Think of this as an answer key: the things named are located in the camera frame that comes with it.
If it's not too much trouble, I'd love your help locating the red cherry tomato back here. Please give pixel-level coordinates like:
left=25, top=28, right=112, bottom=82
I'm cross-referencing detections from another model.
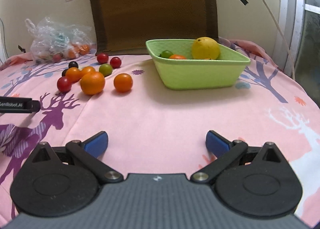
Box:
left=96, top=53, right=109, bottom=64

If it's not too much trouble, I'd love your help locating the red cherry tomato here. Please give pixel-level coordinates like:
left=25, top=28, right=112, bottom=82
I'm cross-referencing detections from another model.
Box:
left=110, top=57, right=122, bottom=69
left=96, top=53, right=109, bottom=64
left=56, top=76, right=72, bottom=93

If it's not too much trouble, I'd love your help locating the red cherry tomato front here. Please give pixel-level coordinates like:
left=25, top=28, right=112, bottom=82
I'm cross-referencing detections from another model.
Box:
left=56, top=76, right=72, bottom=93

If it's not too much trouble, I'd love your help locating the dark tomato partly hidden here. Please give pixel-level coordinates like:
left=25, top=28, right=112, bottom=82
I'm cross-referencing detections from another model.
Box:
left=61, top=69, right=68, bottom=77

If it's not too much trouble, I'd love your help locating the orange tomato left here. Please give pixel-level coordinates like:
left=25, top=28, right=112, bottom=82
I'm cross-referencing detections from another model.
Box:
left=65, top=67, right=81, bottom=83

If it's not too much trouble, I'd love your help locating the clear plastic fruit bag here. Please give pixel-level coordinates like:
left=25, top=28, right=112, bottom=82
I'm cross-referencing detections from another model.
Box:
left=25, top=17, right=95, bottom=64

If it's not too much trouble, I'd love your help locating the dark purple cherry tomato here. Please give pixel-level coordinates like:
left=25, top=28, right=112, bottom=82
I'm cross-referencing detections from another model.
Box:
left=68, top=61, right=79, bottom=69

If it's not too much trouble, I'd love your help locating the orange tomato middle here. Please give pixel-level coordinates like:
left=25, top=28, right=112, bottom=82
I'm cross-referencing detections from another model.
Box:
left=80, top=66, right=96, bottom=77

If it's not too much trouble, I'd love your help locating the large orange tangerine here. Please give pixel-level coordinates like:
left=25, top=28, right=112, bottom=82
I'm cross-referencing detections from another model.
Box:
left=80, top=71, right=105, bottom=96

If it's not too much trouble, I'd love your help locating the pink deer-print tablecloth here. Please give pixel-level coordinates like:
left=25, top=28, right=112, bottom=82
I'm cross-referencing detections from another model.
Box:
left=1, top=40, right=319, bottom=226

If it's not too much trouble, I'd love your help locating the green cherry tomato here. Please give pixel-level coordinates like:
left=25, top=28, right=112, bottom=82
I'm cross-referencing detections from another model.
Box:
left=99, top=63, right=113, bottom=77

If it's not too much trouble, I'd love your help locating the orange tomato right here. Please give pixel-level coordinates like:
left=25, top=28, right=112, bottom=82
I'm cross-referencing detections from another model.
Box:
left=113, top=73, right=133, bottom=93

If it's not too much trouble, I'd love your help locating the red cherry tomato right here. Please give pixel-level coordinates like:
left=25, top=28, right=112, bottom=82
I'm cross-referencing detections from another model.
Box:
left=110, top=57, right=122, bottom=69

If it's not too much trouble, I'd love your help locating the green square plastic bowl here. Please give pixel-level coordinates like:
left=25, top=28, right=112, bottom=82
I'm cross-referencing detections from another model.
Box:
left=145, top=39, right=251, bottom=90

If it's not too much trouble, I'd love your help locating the large yellow citrus fruit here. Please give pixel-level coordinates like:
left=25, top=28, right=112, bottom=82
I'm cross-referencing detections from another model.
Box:
left=191, top=37, right=220, bottom=60

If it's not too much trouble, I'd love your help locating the orange tomato in bowl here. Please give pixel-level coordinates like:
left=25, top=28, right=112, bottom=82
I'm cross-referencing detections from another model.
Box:
left=169, top=54, right=186, bottom=59

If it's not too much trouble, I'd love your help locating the brown seat cushion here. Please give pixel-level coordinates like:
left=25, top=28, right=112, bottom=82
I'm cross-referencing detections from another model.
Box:
left=90, top=0, right=219, bottom=53

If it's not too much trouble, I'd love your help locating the green tomato in bowl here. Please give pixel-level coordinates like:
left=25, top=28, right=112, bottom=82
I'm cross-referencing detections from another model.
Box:
left=159, top=50, right=173, bottom=58

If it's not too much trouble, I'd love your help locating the white window frame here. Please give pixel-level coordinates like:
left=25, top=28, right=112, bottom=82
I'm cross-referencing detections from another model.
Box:
left=272, top=0, right=319, bottom=76

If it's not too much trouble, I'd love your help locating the beige hanging cord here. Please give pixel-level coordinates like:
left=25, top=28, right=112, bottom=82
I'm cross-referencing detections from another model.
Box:
left=244, top=0, right=296, bottom=81

